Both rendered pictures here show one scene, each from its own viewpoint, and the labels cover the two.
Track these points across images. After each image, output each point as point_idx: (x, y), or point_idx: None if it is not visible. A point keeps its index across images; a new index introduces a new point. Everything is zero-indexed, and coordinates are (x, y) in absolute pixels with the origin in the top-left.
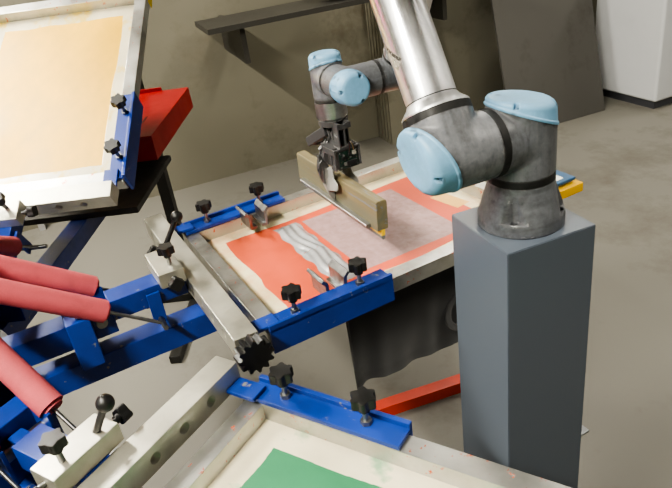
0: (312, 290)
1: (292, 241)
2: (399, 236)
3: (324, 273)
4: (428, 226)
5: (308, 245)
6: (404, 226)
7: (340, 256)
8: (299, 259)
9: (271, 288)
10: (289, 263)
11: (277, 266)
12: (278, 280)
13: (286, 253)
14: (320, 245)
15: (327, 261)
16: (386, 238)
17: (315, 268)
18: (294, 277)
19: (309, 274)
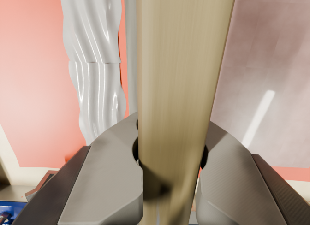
0: (55, 152)
1: None
2: (233, 125)
3: (83, 133)
4: (288, 132)
5: (90, 40)
6: (267, 106)
7: (124, 111)
8: (60, 70)
9: (0, 114)
10: (40, 69)
11: (17, 63)
12: (13, 103)
13: (42, 30)
14: (110, 58)
15: (98, 113)
16: (214, 116)
17: (76, 113)
18: (39, 112)
19: (62, 120)
